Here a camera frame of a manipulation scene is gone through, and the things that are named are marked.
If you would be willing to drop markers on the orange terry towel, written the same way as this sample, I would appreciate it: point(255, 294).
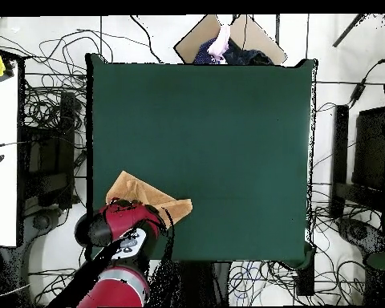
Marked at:
point(176, 205)

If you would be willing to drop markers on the dark green table cloth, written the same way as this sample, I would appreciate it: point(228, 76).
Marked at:
point(211, 144)

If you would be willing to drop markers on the dark blue garment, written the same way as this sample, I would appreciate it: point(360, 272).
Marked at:
point(243, 56)

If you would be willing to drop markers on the pale pink garment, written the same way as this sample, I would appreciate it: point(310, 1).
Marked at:
point(219, 45)

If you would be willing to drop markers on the brown cardboard box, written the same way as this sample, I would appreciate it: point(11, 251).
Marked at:
point(192, 41)

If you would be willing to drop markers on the grey round chair base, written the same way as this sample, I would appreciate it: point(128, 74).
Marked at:
point(41, 221)

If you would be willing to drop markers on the black office chair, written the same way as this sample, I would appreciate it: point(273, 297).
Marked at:
point(369, 150)

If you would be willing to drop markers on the white side table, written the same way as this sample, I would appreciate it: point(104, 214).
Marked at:
point(1, 160)

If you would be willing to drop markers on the black rod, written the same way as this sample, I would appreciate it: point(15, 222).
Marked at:
point(349, 30)

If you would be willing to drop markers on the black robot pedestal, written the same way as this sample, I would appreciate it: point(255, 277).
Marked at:
point(195, 282)

